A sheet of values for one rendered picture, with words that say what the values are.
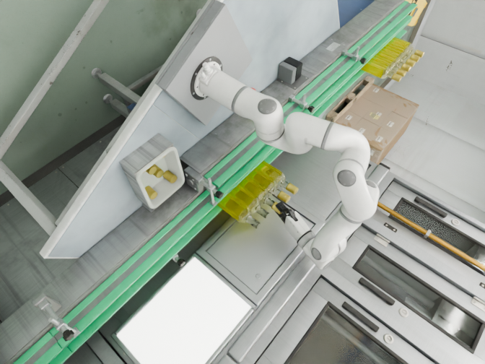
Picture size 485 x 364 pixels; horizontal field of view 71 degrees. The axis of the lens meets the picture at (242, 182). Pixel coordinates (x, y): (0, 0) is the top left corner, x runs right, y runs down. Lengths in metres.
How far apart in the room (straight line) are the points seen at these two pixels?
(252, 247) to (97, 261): 0.60
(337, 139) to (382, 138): 4.19
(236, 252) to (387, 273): 0.63
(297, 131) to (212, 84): 0.32
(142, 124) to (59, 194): 0.80
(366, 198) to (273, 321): 0.63
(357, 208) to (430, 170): 5.12
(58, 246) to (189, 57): 0.75
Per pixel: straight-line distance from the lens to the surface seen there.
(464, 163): 6.49
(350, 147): 1.06
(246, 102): 1.07
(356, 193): 1.00
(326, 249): 1.18
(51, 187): 1.90
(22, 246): 1.78
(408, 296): 1.56
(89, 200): 1.22
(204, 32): 1.13
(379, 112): 5.56
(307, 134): 1.02
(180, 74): 1.11
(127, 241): 1.34
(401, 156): 6.12
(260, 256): 1.44
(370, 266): 1.55
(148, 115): 1.17
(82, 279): 1.34
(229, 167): 1.35
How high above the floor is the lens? 1.53
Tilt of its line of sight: 23 degrees down
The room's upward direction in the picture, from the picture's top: 125 degrees clockwise
